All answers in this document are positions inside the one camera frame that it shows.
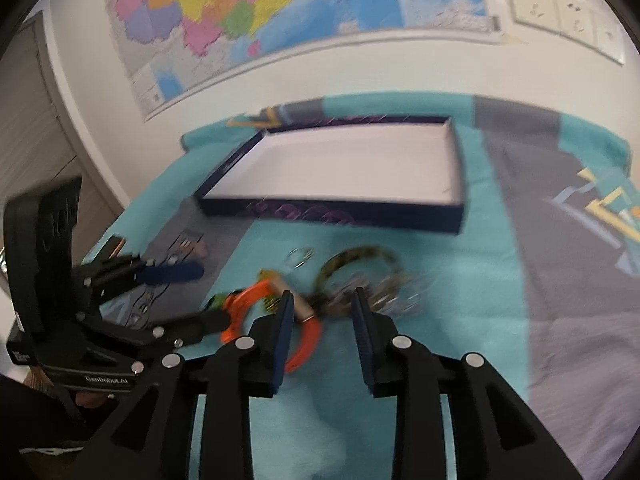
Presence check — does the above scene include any orange smart watch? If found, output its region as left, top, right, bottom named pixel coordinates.
left=219, top=278, right=324, bottom=375

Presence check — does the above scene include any dark blue shallow box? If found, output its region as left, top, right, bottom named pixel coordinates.
left=194, top=116, right=466, bottom=234

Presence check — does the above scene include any clear crystal bead bracelet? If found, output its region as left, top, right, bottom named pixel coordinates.
left=324, top=271, right=432, bottom=319

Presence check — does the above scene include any left hand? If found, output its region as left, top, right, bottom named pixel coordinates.
left=23, top=366, right=113, bottom=408

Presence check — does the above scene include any colourful wall map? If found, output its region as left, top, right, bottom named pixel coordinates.
left=105, top=0, right=501, bottom=118

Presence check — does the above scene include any tortoiseshell gold bangle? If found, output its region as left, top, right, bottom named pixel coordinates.
left=312, top=245, right=406, bottom=312

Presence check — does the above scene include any silver ring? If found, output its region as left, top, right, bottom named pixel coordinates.
left=284, top=246, right=317, bottom=270

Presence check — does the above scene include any white wall socket panel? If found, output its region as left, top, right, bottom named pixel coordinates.
left=509, top=0, right=626, bottom=65

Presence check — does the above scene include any grey wooden door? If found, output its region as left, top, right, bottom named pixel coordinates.
left=0, top=14, right=122, bottom=263

